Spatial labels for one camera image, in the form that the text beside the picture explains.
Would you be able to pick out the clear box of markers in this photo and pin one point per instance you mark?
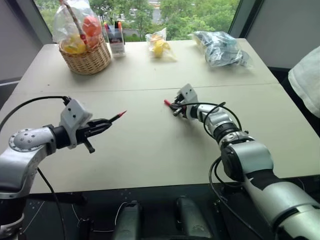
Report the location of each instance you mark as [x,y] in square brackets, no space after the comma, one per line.
[116,41]

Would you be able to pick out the woven wicker basket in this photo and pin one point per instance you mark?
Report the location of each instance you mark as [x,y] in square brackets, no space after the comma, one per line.
[87,58]

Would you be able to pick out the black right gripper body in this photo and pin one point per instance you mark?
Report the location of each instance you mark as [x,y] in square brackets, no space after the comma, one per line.
[184,110]

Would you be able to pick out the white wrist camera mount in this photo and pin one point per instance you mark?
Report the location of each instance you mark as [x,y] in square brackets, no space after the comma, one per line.
[188,92]
[72,112]

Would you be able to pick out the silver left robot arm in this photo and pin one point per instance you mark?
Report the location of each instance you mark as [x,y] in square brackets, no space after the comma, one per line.
[23,150]

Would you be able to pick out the small bag of yellow fruit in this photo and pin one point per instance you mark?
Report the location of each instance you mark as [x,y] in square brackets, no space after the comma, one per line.
[158,45]

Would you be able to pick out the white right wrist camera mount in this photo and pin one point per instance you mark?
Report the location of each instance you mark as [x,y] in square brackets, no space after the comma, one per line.
[188,92]

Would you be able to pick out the dark rounded shape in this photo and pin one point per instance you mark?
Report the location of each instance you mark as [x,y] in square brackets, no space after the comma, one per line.
[127,222]
[191,220]

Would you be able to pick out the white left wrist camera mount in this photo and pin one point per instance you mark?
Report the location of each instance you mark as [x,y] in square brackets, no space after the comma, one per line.
[72,112]

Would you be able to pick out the red marker cap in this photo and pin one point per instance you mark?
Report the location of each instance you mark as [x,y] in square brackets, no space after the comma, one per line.
[167,102]

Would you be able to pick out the black marker with red tip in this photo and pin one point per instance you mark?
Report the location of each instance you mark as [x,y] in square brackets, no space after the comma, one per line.
[117,117]

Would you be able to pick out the clear bag of fruit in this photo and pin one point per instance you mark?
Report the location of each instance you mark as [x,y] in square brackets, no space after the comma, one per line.
[75,27]

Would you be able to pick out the clear bag of blue items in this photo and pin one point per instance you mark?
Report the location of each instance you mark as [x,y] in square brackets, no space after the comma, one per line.
[221,48]

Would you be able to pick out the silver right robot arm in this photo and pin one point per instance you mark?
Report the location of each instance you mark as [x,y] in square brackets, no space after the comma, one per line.
[250,155]

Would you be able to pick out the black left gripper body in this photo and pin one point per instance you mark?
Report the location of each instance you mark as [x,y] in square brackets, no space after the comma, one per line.
[86,131]

